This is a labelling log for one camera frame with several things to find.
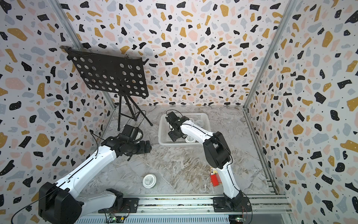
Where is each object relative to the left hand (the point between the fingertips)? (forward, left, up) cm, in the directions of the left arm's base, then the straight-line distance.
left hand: (146, 148), depth 81 cm
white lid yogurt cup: (+9, -26, -6) cm, 28 cm away
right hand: (+14, -17, -7) cm, 23 cm away
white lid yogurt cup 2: (-16, -3, -7) cm, 18 cm away
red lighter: (-15, -40, -11) cm, 44 cm away
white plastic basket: (+18, -8, -5) cm, 21 cm away
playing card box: (-10, -39, -12) cm, 42 cm away
